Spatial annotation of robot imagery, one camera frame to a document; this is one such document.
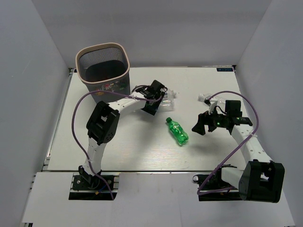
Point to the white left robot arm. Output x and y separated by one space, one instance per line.
103 122

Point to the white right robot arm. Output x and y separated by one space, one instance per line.
262 178

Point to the grey mesh waste bin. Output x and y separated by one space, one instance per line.
102 68

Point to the green sprite bottle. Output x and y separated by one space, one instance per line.
177 131

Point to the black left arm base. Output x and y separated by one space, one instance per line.
81 191

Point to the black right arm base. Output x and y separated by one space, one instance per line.
226 182

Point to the clear bottle red blue label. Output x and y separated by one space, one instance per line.
167 103

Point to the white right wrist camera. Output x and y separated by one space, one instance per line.
211 105

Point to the blue table sticker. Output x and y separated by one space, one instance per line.
224 69

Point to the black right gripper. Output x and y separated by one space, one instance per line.
204 118

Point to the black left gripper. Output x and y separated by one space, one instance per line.
152 109

